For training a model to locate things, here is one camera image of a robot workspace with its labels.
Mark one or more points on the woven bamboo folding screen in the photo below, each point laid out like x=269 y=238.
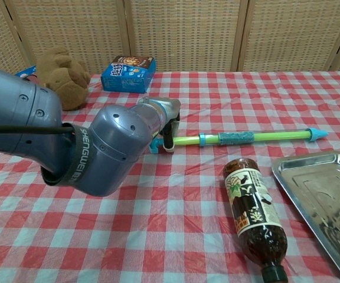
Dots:
x=187 y=29

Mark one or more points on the red white checkered tablecloth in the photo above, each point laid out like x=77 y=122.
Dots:
x=187 y=206

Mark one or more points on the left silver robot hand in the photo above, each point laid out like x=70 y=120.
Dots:
x=170 y=107

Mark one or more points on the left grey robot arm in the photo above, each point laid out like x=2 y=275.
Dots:
x=114 y=147

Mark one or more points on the long blue sandwich cookie box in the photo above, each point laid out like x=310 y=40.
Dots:
x=28 y=70

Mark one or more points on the blue chocolate chip cookie box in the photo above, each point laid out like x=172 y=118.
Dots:
x=125 y=79

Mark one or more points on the brown tea bottle with label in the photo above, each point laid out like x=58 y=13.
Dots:
x=252 y=206

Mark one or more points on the brown plush toy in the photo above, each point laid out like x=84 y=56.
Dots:
x=69 y=79

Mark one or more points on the stainless steel tray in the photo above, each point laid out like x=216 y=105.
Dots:
x=329 y=191

